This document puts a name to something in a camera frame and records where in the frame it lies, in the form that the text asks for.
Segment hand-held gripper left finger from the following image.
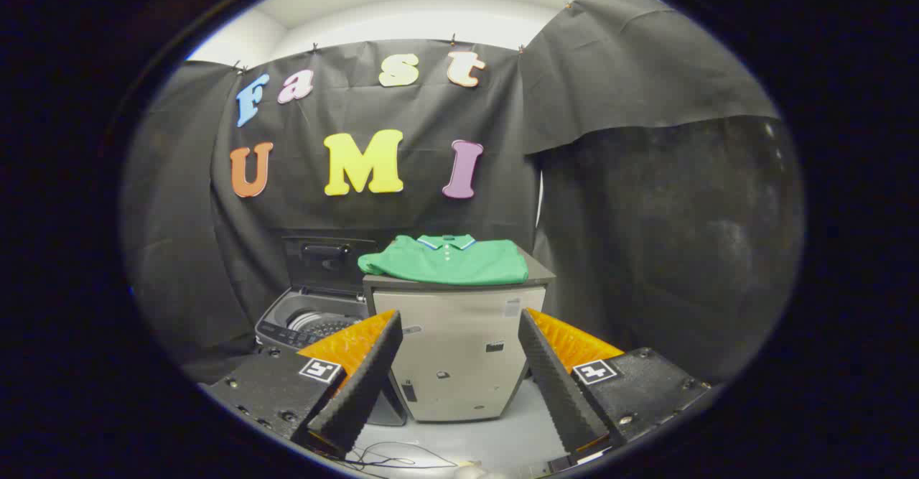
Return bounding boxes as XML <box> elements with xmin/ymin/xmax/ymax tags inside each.
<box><xmin>200</xmin><ymin>309</ymin><xmax>404</xmax><ymax>460</ymax></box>

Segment grey cabinet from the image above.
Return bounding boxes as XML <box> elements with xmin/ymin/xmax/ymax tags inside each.
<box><xmin>363</xmin><ymin>246</ymin><xmax>557</xmax><ymax>424</ymax></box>

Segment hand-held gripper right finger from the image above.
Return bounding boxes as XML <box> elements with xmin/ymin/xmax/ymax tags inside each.
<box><xmin>518</xmin><ymin>307</ymin><xmax>713</xmax><ymax>465</ymax></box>

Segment black backdrop cloth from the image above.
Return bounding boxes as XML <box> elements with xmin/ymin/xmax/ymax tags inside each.
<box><xmin>121</xmin><ymin>37</ymin><xmax>543</xmax><ymax>383</ymax></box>
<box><xmin>518</xmin><ymin>0</ymin><xmax>805</xmax><ymax>386</ymax></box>

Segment green polo shirt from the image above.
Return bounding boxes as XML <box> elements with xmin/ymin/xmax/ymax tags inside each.
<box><xmin>357</xmin><ymin>233</ymin><xmax>530</xmax><ymax>286</ymax></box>

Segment grey washing machine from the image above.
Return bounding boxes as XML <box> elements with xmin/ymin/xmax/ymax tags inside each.
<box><xmin>255</xmin><ymin>287</ymin><xmax>408</xmax><ymax>427</ymax></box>

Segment thin black cable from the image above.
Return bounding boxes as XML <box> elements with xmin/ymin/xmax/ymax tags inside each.
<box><xmin>343</xmin><ymin>441</ymin><xmax>462</xmax><ymax>471</ymax></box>

